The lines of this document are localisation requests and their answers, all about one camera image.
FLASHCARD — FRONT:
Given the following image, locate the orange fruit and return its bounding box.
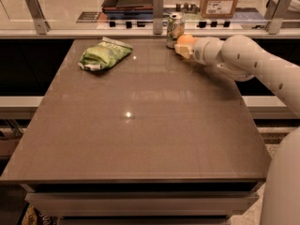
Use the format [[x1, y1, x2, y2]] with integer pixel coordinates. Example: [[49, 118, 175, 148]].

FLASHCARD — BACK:
[[177, 34, 195, 45]]

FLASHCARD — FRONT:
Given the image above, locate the cardboard box with label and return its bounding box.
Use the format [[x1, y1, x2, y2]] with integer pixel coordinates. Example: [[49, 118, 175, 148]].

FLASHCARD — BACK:
[[200, 0, 238, 19]]

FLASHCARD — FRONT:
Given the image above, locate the right metal railing post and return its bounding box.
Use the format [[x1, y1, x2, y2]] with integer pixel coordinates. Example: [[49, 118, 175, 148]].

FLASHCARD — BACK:
[[264, 0, 292, 35]]

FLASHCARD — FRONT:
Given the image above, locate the snack bag under table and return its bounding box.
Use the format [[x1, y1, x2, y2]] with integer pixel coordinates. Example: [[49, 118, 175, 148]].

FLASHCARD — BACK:
[[22, 205, 54, 225]]

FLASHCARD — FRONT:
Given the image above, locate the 7up soda can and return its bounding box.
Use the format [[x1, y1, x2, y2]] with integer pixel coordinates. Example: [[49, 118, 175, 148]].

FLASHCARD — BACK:
[[166, 12, 185, 49]]

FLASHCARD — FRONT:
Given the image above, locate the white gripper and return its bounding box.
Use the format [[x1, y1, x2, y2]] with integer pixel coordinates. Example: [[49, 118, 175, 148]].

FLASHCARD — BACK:
[[174, 37, 223, 65]]

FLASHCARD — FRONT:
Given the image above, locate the left metal railing post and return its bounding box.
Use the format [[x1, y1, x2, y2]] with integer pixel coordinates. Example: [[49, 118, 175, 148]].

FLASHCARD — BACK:
[[25, 0, 50, 35]]

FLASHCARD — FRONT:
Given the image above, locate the metal railing post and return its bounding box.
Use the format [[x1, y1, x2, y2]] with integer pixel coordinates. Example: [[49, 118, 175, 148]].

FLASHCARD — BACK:
[[25, 0, 50, 35], [264, 0, 292, 35], [153, 0, 164, 35]]

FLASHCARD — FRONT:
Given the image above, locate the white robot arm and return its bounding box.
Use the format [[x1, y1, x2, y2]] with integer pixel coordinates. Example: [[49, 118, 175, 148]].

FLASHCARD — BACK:
[[174, 35, 300, 225]]

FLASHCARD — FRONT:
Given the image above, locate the middle metal railing post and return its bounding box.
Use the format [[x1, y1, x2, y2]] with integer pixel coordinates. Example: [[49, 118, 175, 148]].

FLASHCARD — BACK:
[[153, 0, 164, 35]]

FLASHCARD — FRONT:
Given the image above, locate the green chip bag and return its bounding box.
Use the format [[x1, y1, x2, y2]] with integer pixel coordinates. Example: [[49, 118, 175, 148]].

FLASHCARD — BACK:
[[78, 37, 133, 71]]

